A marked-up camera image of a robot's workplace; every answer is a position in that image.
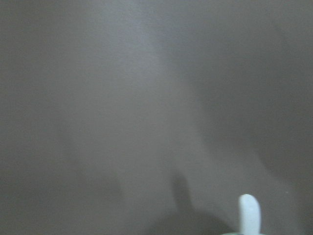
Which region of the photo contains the white ceramic spoon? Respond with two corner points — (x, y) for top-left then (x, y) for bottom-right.
(238, 194), (261, 235)

